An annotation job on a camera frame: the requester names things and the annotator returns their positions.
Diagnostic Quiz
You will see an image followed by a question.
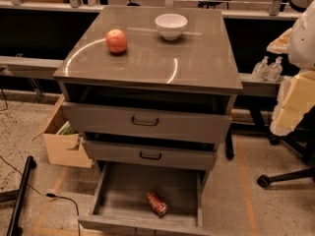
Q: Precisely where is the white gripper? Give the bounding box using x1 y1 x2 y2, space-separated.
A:
267 29 315 137

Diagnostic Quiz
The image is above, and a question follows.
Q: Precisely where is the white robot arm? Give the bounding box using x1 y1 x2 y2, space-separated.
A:
267 1 315 136

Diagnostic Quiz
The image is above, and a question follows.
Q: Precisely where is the grey drawer cabinet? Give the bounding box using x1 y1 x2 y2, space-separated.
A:
52 5 244 169

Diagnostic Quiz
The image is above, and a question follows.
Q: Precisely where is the grey top drawer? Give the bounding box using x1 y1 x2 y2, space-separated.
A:
62 102 231 144

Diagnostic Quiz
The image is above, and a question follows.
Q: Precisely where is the grey middle drawer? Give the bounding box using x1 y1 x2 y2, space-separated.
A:
83 140 217 170

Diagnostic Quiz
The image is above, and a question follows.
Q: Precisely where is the grey open bottom drawer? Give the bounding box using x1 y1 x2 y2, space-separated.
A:
79 162 211 236

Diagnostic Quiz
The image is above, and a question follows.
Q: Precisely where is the black office chair base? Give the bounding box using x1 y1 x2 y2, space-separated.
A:
257 108 315 189

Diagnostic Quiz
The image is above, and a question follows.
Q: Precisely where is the white ceramic bowl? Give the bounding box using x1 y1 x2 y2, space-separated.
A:
155 14 188 40

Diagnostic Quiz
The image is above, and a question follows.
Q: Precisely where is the red apple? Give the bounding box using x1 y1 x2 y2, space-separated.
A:
105 29 128 53

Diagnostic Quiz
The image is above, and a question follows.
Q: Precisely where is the cardboard box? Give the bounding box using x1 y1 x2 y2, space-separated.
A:
34 95 93 168

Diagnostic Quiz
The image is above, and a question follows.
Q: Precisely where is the black stand leg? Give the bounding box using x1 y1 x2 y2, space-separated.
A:
0 156 36 236

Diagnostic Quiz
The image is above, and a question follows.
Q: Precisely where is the black floor cable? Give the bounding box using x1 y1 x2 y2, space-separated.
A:
0 155 82 236

